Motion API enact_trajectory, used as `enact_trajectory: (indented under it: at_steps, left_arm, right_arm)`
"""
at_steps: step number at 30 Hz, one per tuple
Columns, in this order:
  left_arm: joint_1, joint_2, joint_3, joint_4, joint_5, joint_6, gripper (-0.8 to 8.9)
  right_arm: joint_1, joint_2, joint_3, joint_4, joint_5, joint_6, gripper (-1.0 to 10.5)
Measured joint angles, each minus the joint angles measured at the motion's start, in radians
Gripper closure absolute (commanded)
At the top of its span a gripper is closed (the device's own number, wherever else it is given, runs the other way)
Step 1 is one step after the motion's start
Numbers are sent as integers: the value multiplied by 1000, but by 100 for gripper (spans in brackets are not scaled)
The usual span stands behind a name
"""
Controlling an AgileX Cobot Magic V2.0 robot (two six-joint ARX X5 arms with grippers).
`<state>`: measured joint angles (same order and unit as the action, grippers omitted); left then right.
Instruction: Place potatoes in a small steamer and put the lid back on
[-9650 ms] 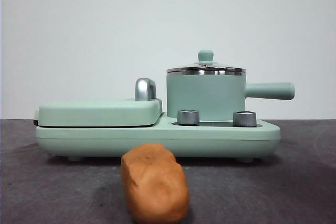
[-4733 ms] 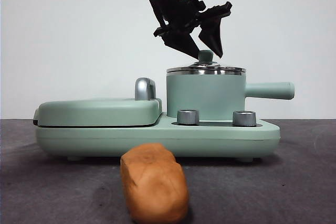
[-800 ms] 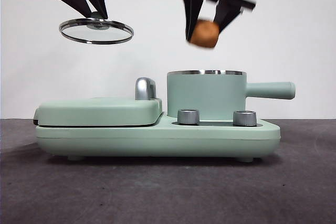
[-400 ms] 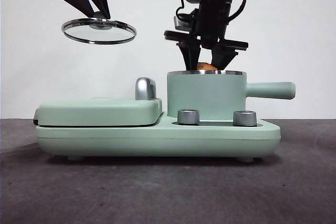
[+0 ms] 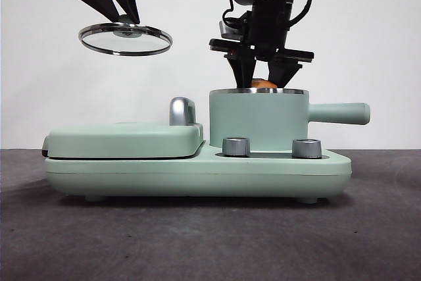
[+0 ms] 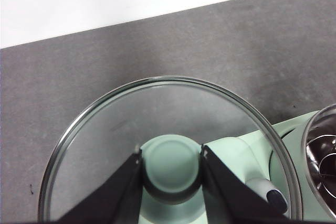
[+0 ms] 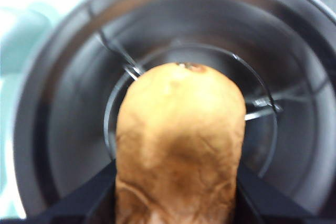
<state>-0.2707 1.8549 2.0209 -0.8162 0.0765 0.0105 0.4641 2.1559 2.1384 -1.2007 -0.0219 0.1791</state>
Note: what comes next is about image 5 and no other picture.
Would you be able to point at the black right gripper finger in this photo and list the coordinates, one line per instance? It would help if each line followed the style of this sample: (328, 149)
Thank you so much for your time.
(281, 73)
(243, 72)

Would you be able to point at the brown potato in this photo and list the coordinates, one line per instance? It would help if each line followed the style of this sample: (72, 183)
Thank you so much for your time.
(261, 83)

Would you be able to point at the glass pot lid green knob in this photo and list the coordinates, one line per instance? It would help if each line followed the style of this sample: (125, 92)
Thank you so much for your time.
(126, 33)

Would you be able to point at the silver control knob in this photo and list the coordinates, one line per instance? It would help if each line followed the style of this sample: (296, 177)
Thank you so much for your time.
(235, 146)
(306, 148)

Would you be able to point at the mint green breakfast machine base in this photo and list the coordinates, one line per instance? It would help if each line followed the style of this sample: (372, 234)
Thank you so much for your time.
(197, 179)

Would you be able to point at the mint green grill cover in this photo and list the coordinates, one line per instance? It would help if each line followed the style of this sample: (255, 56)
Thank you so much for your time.
(115, 139)

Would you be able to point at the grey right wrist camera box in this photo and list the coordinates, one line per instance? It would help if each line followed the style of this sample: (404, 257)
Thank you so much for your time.
(227, 32)

